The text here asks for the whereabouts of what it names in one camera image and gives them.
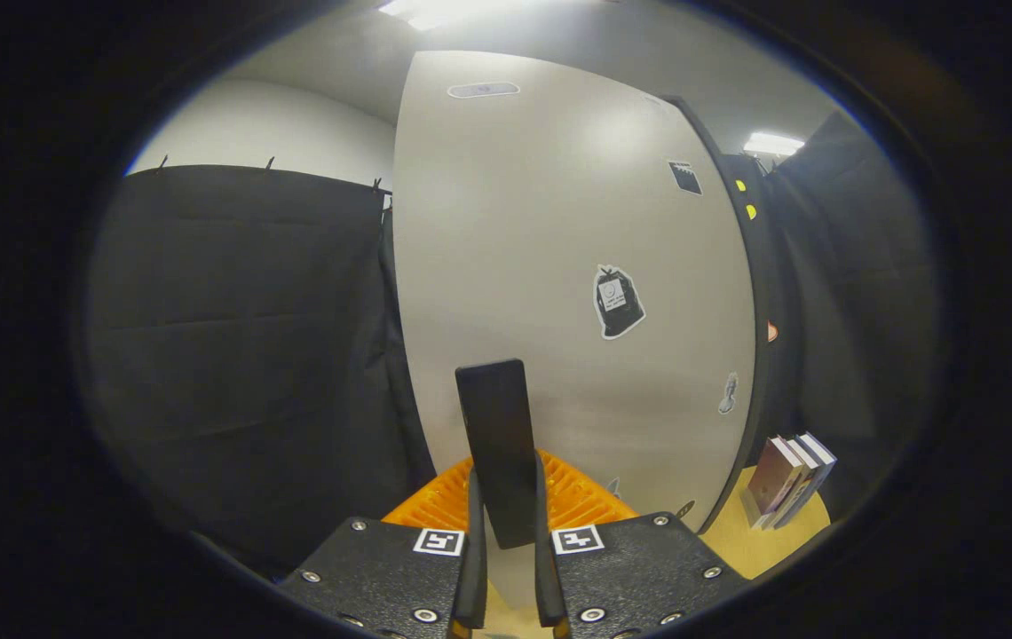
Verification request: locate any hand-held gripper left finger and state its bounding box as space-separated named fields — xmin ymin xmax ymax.
xmin=275 ymin=455 xmax=490 ymax=639

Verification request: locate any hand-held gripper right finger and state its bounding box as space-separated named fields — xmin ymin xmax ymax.
xmin=533 ymin=450 xmax=751 ymax=639

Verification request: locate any black door handle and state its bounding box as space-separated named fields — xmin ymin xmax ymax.
xmin=455 ymin=359 xmax=541 ymax=549

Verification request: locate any white spine book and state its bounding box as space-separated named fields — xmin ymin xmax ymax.
xmin=768 ymin=437 xmax=824 ymax=527

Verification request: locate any black backdrop cloth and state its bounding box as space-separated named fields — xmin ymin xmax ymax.
xmin=84 ymin=111 xmax=933 ymax=578

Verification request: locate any large ceiling light panel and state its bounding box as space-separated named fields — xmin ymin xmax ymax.
xmin=379 ymin=0 xmax=511 ymax=32

